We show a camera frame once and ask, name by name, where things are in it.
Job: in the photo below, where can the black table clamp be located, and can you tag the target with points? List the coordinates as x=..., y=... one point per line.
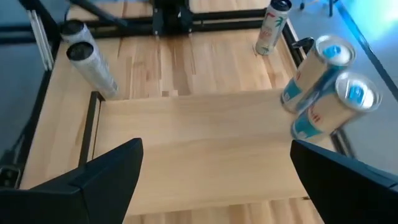
x=303, y=45

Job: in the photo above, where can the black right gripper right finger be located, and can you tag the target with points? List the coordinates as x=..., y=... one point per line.
x=351, y=193

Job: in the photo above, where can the blue silver Red Bull can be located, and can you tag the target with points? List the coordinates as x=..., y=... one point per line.
x=314, y=71
x=335, y=109

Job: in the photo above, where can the black aluminium table frame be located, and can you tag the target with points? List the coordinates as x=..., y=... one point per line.
x=230, y=15

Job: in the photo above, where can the wooden shelf with black frame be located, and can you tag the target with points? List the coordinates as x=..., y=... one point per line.
x=202, y=149

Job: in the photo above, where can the silver edge bracket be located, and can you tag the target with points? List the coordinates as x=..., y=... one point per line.
x=40, y=40

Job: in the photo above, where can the white Celsius can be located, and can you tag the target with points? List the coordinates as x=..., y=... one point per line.
x=74, y=29
x=93, y=71
x=270, y=31

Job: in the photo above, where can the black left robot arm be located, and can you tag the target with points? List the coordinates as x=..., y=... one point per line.
x=171, y=15

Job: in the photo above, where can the black tripod stand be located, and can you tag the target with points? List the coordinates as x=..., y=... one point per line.
x=331, y=7

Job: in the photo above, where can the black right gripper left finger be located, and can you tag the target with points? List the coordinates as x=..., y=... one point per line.
x=77, y=196

